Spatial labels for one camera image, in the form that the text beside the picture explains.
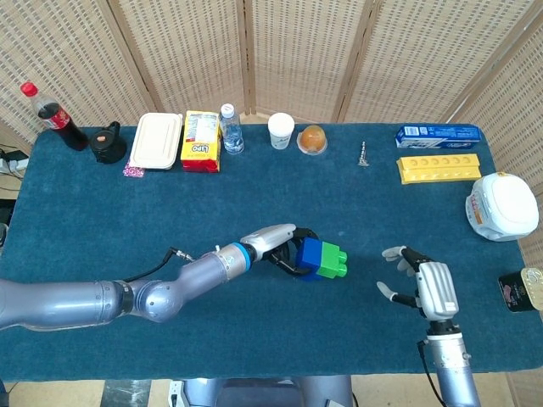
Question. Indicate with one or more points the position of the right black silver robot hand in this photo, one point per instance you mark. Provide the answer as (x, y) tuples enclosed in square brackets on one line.
[(437, 290)]

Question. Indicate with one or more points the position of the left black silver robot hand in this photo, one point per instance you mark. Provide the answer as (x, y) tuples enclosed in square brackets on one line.
[(271, 241)]

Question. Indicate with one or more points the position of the blue and green block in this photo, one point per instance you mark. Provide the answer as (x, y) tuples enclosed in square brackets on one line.
[(310, 256)]

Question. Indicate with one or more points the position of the green building block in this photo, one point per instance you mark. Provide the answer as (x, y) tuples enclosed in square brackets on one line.
[(333, 259)]

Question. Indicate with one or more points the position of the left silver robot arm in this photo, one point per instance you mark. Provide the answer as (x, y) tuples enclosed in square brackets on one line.
[(161, 297)]

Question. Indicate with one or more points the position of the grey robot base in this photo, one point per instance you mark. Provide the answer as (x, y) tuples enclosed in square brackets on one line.
[(263, 392)]

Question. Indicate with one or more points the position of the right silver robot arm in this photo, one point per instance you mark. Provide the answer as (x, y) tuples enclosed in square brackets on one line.
[(451, 364)]

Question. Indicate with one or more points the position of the black tin can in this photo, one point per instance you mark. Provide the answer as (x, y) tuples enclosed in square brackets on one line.
[(519, 292)]

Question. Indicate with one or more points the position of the white wet wipes tub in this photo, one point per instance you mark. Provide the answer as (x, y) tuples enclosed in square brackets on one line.
[(502, 207)]

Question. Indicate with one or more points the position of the blue table cloth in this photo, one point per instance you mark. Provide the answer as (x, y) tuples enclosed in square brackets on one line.
[(169, 203)]

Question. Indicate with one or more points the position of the orange jelly cup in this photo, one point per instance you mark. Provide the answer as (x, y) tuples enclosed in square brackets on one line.
[(312, 139)]

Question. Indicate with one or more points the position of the white paper cup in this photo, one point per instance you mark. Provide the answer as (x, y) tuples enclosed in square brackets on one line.
[(280, 131)]

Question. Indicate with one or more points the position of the clear water bottle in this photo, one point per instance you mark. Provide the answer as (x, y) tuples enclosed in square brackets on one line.
[(231, 131)]

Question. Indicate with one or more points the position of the yellow plastic tray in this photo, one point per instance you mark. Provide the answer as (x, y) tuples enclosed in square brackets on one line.
[(439, 168)]

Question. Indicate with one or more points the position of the yellow red snack bag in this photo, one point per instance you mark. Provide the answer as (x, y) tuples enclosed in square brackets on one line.
[(201, 142)]

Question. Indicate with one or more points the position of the blue white toothpaste box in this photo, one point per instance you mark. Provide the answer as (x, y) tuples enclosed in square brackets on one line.
[(439, 136)]

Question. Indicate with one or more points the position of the pink patterned packet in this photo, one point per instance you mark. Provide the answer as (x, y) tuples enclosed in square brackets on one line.
[(134, 171)]

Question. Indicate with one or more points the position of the beige takeaway lunch box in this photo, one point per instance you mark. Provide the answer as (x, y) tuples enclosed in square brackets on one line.
[(155, 140)]

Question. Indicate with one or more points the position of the black round container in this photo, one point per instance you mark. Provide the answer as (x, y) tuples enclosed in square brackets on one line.
[(107, 148)]

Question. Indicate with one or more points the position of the bamboo folding screen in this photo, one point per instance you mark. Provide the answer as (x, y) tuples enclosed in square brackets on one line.
[(297, 42)]

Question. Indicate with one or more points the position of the cola bottle red cap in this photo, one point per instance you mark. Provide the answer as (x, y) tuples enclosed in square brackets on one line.
[(59, 123)]

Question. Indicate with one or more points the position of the white power strip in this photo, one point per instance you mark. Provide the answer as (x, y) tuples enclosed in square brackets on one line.
[(15, 163)]

